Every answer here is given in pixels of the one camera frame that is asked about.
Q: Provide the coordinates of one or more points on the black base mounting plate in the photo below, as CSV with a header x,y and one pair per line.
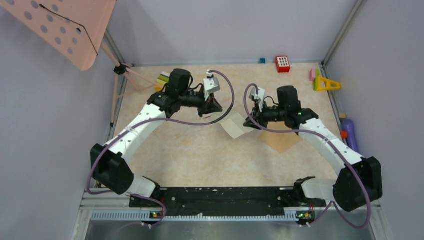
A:
x,y
226,201

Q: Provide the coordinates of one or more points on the pink perforated music stand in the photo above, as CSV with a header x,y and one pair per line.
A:
x,y
78,30

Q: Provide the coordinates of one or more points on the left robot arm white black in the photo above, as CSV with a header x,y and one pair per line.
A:
x,y
110,161

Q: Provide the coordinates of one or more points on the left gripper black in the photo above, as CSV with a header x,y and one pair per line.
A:
x,y
213,106

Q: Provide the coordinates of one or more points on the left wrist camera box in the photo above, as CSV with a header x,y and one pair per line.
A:
x,y
210,85

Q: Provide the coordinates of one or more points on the cream paper letter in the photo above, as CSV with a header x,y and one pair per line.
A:
x,y
233,125

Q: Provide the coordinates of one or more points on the aluminium frame rail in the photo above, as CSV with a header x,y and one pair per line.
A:
x,y
99,204

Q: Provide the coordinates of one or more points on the brown kraft envelope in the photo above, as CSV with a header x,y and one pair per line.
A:
x,y
280,142

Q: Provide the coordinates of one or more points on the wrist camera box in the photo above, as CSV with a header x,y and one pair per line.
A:
x,y
210,85
257,95

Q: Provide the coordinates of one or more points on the yellow triangle toy block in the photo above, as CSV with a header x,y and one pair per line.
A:
x,y
324,84

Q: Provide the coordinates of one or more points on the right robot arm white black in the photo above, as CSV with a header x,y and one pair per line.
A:
x,y
359,179

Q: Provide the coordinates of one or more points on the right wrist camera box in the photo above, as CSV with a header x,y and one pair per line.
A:
x,y
257,95

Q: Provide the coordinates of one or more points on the pink green toy block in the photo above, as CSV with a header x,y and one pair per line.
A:
x,y
313,74

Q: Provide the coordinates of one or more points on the striped coloured block stack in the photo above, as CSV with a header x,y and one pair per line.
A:
x,y
161,81

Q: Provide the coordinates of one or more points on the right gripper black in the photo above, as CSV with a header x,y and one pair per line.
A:
x,y
258,116

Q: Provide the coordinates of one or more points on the red toy calculator block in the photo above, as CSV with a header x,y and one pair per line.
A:
x,y
282,64

